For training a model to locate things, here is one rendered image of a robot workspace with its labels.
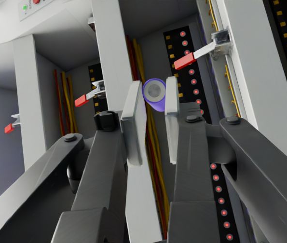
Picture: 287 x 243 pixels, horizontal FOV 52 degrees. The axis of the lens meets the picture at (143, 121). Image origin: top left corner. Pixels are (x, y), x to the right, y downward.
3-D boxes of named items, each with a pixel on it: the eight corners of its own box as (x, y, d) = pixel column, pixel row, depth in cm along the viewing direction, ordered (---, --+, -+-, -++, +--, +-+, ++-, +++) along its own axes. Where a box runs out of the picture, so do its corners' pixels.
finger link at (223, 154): (181, 141, 13) (250, 135, 13) (178, 102, 18) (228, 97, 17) (184, 169, 14) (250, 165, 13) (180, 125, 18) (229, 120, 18)
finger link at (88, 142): (124, 175, 14) (64, 181, 14) (132, 130, 19) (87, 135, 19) (118, 147, 13) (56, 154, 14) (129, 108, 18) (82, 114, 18)
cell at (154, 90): (170, 90, 27) (166, 75, 20) (172, 110, 27) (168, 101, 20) (150, 92, 27) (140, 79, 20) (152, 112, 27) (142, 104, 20)
